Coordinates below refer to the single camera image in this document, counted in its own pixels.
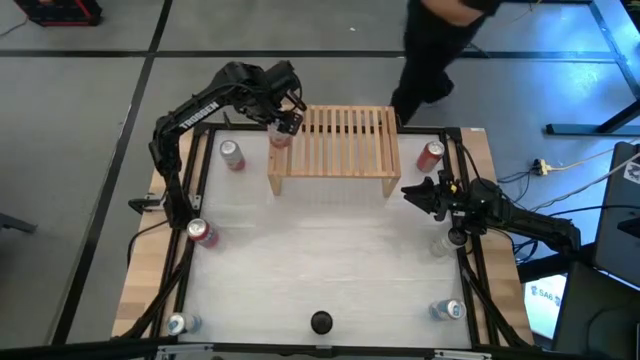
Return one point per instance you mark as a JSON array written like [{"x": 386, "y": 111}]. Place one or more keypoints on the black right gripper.
[{"x": 450, "y": 200}]

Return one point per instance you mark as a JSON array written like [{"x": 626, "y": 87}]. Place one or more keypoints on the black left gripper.
[{"x": 282, "y": 87}]

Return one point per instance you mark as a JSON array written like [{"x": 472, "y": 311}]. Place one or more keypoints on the pink and red soda can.
[
  {"x": 280, "y": 141},
  {"x": 232, "y": 156}
]

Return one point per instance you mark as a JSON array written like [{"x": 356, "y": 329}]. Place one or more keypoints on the blue Red Bull can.
[
  {"x": 446, "y": 310},
  {"x": 182, "y": 324}
]

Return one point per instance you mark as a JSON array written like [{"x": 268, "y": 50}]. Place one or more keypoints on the red Fanta soda can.
[{"x": 202, "y": 234}]

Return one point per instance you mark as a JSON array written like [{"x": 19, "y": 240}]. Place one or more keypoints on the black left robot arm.
[{"x": 200, "y": 115}]

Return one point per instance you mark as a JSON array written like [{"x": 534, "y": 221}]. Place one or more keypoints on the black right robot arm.
[{"x": 525, "y": 217}]

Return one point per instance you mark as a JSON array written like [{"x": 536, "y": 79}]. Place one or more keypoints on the wooden slatted shelf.
[{"x": 340, "y": 150}]

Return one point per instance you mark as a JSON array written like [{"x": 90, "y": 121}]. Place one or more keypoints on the yellow power strip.
[{"x": 541, "y": 167}]

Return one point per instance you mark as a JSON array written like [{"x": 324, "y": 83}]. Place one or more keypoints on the person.
[{"x": 430, "y": 45}]

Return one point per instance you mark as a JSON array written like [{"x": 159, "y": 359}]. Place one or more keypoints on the white printed sign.
[{"x": 542, "y": 305}]

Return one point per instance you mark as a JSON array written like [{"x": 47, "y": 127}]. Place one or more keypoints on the dark monitor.
[{"x": 617, "y": 220}]

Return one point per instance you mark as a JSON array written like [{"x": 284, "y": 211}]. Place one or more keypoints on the dark office chair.
[{"x": 600, "y": 320}]

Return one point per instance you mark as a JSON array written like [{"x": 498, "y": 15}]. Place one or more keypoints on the black desk leg stand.
[{"x": 617, "y": 50}]

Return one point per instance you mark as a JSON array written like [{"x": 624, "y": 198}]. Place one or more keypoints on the black and red crate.
[{"x": 55, "y": 12}]

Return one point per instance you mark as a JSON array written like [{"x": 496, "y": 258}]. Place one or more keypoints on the black floor stand foot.
[{"x": 15, "y": 222}]

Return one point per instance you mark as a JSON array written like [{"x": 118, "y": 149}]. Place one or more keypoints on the black aluminium table frame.
[{"x": 245, "y": 127}]

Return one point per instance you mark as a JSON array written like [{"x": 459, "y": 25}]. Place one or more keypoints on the white metal corner bracket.
[{"x": 195, "y": 202}]

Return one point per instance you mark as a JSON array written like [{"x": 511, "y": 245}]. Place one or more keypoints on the black table-level camera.
[{"x": 321, "y": 322}]

